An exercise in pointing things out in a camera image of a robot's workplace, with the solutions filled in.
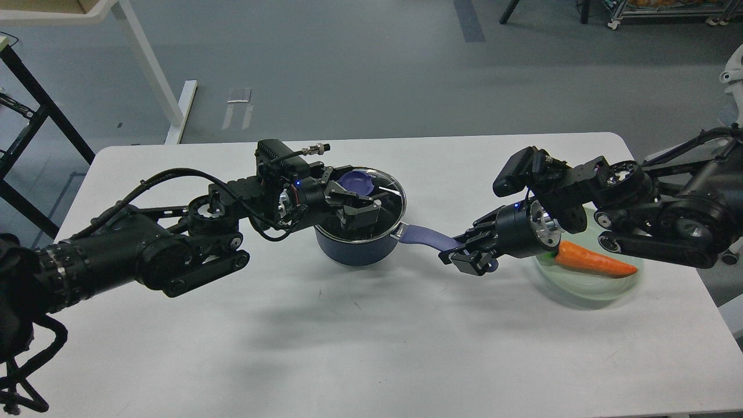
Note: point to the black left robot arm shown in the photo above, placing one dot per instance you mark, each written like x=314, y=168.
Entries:
x=175, y=232

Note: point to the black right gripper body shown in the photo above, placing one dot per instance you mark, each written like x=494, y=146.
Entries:
x=524, y=229

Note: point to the white table frame leg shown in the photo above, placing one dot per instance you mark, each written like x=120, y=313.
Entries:
x=69, y=13

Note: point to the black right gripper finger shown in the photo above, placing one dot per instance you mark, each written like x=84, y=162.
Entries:
x=474, y=262
x=483, y=233

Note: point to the glass lid purple knob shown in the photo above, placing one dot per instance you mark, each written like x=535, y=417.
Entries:
x=383, y=189

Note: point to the dark blue pot purple handle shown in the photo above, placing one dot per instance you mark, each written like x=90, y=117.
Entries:
x=370, y=251

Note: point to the orange toy carrot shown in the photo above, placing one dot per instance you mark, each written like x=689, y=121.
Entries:
x=581, y=259

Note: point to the white chair base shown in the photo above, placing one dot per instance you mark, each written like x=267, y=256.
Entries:
x=732, y=78

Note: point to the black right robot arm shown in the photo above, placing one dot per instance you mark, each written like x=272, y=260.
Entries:
x=682, y=207

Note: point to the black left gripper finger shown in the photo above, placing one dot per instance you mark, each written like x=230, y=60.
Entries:
x=329, y=179
x=353, y=210

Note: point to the pale green plate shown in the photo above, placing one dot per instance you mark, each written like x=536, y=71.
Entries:
x=588, y=285

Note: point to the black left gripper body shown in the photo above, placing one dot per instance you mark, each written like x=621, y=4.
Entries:
x=311, y=201

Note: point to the wheeled metal cart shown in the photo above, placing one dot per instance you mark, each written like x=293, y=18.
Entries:
x=714, y=13

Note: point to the black metal rack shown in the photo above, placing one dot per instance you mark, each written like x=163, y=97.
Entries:
x=47, y=110

